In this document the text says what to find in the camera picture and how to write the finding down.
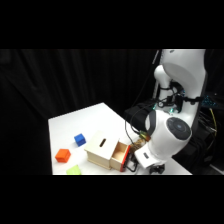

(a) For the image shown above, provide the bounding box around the black cloth covered stand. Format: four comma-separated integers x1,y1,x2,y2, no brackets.
123,99,224,176

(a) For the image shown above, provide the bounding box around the blue cube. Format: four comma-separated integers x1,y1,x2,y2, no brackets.
73,133,87,147

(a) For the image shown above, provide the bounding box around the orange cube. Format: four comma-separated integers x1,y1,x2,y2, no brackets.
54,148,72,164

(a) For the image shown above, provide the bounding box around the wooden drawer with black handle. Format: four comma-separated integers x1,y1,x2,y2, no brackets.
110,141,139,174

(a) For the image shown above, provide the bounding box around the light green block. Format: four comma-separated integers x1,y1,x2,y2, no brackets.
65,164,82,176

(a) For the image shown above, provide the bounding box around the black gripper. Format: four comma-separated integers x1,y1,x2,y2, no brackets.
149,163,167,176

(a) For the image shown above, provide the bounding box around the black curtain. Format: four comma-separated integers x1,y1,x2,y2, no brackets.
0,49,224,176

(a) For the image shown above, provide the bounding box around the blue lit keyboard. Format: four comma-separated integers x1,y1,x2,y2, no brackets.
200,94,218,109

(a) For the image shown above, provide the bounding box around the light wooden slotted box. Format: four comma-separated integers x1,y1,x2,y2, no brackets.
83,130,121,171

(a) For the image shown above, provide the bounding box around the yellow cable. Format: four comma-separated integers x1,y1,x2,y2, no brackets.
209,108,219,137

